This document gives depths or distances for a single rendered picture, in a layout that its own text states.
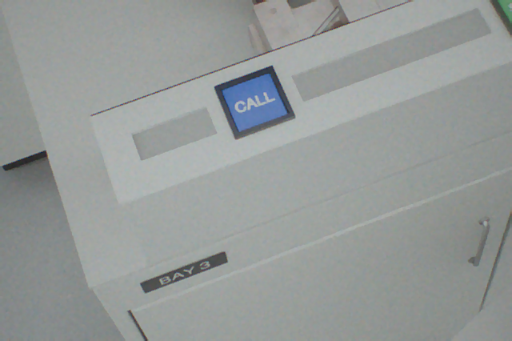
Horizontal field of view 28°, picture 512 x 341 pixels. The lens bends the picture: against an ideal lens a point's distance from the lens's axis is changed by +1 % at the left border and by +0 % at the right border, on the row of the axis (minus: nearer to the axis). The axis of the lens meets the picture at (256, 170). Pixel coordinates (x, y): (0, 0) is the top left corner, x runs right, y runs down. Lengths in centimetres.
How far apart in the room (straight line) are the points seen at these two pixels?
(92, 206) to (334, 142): 27
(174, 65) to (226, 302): 27
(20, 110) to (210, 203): 94
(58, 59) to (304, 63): 32
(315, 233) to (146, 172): 25
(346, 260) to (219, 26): 30
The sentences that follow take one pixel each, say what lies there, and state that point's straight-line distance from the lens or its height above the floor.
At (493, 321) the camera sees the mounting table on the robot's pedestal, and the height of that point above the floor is 82.
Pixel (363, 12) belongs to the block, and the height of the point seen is 91.
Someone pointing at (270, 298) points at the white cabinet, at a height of 62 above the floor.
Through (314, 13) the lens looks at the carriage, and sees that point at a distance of 104.
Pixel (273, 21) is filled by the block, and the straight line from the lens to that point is 100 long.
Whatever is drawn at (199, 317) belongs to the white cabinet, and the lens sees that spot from 115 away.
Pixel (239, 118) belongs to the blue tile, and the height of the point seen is 96.
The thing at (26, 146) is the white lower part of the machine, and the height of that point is 12.
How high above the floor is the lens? 172
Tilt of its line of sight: 63 degrees down
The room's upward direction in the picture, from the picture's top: 11 degrees counter-clockwise
